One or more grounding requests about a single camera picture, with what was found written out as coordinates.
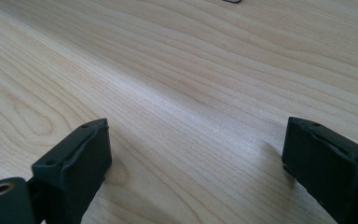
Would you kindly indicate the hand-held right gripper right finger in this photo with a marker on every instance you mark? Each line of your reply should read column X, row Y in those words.
column 329, row 168

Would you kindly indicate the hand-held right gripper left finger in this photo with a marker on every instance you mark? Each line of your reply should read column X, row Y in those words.
column 74, row 168

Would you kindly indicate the small dark object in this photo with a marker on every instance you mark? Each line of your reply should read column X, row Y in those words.
column 232, row 1

